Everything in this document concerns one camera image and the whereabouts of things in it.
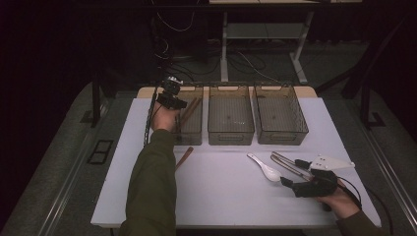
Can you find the person's left hand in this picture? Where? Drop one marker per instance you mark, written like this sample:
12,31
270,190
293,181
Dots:
164,118

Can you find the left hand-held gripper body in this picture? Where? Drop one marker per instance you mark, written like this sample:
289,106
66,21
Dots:
172,96

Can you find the white metal desk frame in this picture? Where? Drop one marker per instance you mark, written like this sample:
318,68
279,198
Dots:
224,49

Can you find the smoky clear plastic bin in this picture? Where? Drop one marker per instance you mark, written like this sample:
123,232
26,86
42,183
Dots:
280,114
231,114
193,128

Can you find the brown wooden spoon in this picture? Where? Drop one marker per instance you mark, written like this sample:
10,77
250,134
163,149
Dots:
185,156

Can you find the white ceramic spoon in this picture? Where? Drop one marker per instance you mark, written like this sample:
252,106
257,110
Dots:
272,175

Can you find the silver metal utensil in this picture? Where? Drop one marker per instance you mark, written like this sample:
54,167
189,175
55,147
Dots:
288,167
283,157

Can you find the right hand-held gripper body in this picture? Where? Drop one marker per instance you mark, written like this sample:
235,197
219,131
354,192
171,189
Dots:
314,187

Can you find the person's right hand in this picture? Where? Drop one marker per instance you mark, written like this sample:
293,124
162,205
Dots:
344,203

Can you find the black metal stand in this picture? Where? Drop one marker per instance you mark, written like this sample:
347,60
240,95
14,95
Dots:
96,101
364,105

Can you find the silver metal rail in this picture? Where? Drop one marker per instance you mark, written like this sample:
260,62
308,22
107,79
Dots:
393,178
67,187

